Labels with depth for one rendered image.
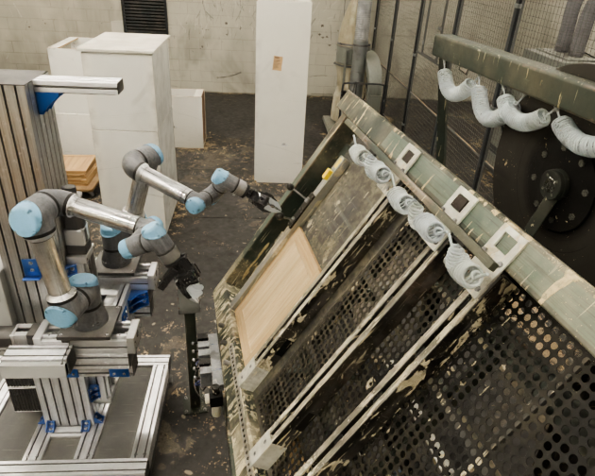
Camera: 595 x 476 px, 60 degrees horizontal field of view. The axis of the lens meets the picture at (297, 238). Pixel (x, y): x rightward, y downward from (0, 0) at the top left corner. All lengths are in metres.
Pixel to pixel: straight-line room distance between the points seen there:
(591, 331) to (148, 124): 4.01
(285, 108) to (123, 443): 4.17
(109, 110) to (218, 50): 5.92
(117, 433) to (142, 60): 2.85
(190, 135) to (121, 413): 4.95
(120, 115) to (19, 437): 2.65
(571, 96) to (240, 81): 8.99
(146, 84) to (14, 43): 6.89
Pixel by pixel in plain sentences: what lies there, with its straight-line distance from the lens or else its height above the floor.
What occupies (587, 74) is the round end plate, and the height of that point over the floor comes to 2.22.
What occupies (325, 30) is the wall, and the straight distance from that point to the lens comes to 10.40.
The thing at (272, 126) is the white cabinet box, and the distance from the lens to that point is 6.12.
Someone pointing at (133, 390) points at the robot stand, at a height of 0.21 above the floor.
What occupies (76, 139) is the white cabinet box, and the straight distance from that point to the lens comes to 6.73.
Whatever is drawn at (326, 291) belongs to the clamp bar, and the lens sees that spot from 1.98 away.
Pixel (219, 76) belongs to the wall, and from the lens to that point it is 10.50.
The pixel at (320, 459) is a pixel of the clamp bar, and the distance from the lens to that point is 1.69.
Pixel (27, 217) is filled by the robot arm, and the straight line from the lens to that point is 2.03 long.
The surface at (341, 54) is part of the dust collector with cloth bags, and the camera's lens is 8.07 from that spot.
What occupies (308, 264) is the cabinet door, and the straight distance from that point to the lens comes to 2.21.
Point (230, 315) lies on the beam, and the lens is 2.60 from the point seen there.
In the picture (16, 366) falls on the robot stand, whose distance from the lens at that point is 2.48.
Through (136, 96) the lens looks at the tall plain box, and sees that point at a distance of 4.62.
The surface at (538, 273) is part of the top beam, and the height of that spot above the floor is 1.90.
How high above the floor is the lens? 2.51
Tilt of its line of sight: 29 degrees down
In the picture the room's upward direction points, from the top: 3 degrees clockwise
